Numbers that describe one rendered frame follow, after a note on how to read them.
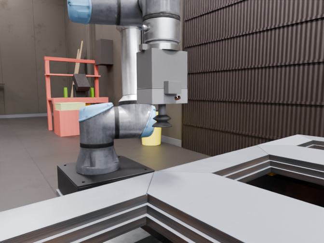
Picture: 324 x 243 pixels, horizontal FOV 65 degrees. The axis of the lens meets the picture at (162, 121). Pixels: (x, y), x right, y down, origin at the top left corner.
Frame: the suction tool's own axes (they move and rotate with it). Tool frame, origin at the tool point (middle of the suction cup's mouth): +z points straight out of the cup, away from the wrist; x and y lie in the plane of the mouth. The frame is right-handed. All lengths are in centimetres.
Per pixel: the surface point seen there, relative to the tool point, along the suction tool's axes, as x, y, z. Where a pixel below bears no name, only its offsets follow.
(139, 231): 12.5, 0.7, 29.3
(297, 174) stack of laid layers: -8.6, 37.1, 14.7
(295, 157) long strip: -6.0, 40.4, 11.2
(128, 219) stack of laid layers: -6.8, -11.1, 14.2
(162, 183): -2.8, -1.7, 11.1
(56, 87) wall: 1118, 187, -33
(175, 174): 0.4, 3.8, 11.1
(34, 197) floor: 227, -3, 96
